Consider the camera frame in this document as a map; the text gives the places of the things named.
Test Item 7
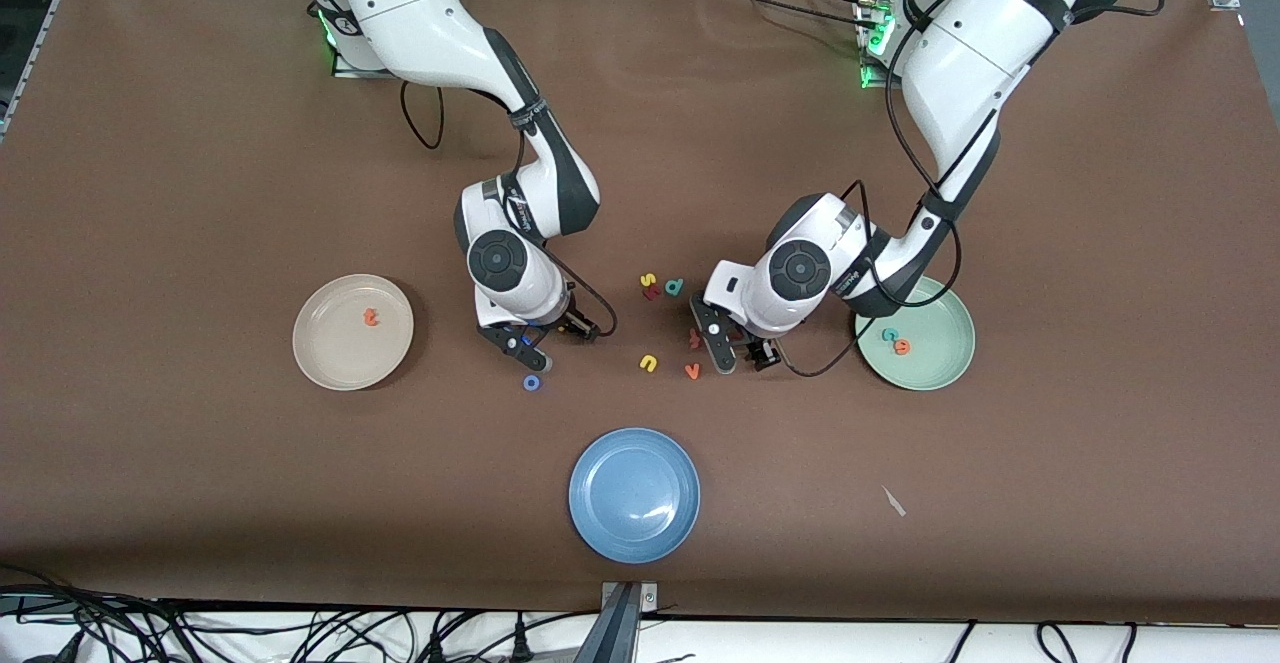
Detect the green round plate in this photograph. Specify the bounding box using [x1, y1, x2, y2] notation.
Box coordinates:
[856, 276, 977, 391]

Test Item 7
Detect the beige round plate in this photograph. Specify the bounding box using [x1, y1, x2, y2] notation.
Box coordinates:
[292, 274, 415, 391]

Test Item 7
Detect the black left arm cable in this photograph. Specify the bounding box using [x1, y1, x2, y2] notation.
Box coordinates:
[775, 3, 963, 379]

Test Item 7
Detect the blue round plate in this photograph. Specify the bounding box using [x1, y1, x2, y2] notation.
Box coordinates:
[568, 428, 701, 564]

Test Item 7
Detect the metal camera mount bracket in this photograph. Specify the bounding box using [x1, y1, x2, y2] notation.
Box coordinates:
[575, 581, 661, 663]

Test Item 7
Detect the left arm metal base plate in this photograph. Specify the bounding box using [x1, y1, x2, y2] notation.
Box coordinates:
[858, 0, 966, 92]

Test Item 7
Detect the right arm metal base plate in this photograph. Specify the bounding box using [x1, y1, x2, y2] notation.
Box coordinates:
[330, 8, 389, 77]

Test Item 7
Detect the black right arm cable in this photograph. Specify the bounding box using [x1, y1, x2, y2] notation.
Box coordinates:
[400, 81, 618, 342]

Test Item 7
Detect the brown table mat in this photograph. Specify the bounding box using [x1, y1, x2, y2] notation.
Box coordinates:
[0, 0, 1280, 624]

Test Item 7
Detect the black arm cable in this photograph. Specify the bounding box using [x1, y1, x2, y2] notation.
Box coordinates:
[400, 81, 618, 342]
[775, 3, 963, 379]

